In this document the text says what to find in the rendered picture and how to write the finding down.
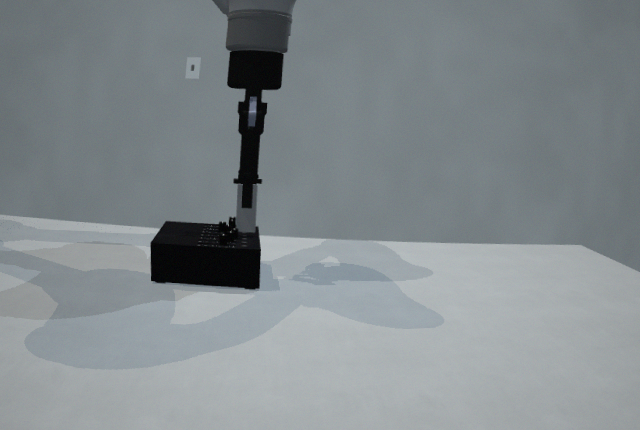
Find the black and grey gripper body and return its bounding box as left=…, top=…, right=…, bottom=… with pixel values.
left=227, top=50, right=284, bottom=111

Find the black lighting desk panel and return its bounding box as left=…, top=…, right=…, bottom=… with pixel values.
left=151, top=217, right=261, bottom=290

